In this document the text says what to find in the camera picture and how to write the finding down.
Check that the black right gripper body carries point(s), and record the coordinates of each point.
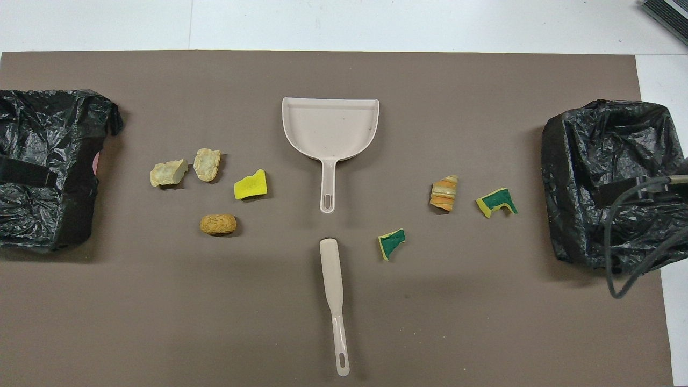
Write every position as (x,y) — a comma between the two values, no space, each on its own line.
(664,192)

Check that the notched green yellow sponge piece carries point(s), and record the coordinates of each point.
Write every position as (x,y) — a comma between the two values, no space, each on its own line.
(493,202)

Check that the pale bread chunk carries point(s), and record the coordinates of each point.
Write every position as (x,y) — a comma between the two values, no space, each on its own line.
(207,164)
(167,173)

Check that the striped orange croissant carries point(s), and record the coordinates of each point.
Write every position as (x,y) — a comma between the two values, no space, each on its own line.
(444,194)

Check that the brown bread roll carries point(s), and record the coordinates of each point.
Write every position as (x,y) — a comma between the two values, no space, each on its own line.
(218,224)

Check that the small green yellow sponge piece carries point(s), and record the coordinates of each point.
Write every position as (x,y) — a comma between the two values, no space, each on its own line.
(391,242)

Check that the beige plastic dustpan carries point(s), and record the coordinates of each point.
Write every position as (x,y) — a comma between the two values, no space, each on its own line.
(330,129)

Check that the beige hand brush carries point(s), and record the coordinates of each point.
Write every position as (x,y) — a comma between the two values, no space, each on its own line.
(330,269)

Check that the black bag lined bin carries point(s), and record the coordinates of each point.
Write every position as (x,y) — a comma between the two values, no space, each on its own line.
(48,129)
(618,140)

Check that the pink plastic bin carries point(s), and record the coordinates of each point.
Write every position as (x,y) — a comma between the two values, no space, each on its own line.
(96,164)

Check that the black ridged object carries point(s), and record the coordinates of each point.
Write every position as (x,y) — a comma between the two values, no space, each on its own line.
(672,13)

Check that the brown table mat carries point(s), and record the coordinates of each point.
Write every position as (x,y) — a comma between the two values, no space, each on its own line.
(215,322)

